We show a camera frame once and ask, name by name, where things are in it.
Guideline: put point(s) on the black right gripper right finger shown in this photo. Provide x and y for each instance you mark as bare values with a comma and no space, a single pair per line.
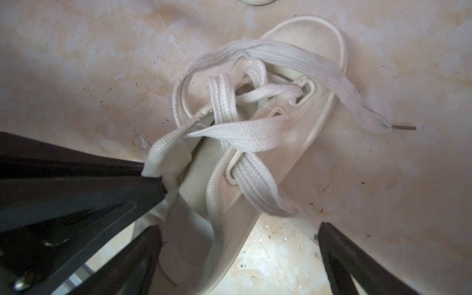
345,263

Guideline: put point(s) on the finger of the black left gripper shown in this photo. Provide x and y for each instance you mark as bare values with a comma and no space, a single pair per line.
59,207

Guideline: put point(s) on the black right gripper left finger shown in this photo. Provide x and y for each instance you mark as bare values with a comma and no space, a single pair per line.
130,272

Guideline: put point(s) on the white sneaker one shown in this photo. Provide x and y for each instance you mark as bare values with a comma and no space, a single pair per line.
257,2
245,114

